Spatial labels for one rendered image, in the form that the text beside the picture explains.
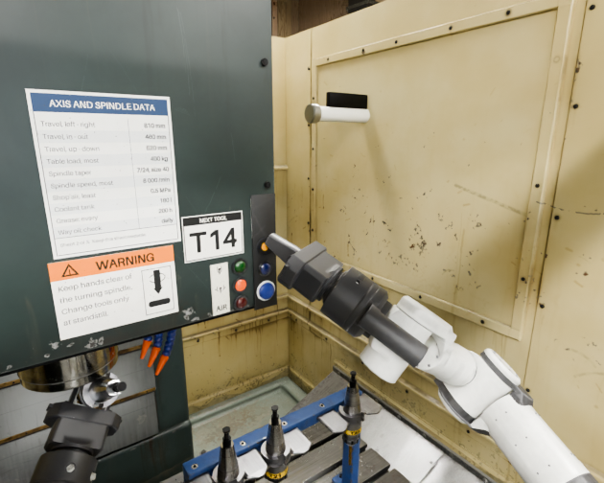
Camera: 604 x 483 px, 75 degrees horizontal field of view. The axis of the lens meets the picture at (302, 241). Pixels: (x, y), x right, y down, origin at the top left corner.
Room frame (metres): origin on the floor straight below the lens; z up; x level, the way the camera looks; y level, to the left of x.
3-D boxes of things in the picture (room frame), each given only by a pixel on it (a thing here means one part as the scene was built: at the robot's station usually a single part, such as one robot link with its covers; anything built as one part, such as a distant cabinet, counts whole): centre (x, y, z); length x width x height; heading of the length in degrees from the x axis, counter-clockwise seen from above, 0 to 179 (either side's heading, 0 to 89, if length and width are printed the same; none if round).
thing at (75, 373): (0.64, 0.42, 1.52); 0.16 x 0.16 x 0.12
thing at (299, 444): (0.73, 0.01, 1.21); 0.07 x 0.05 x 0.01; 35
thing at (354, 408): (0.83, -0.12, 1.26); 0.04 x 0.04 x 0.07
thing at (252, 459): (0.67, 0.10, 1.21); 0.07 x 0.05 x 0.01; 35
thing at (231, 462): (0.64, 0.15, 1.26); 0.04 x 0.04 x 0.07
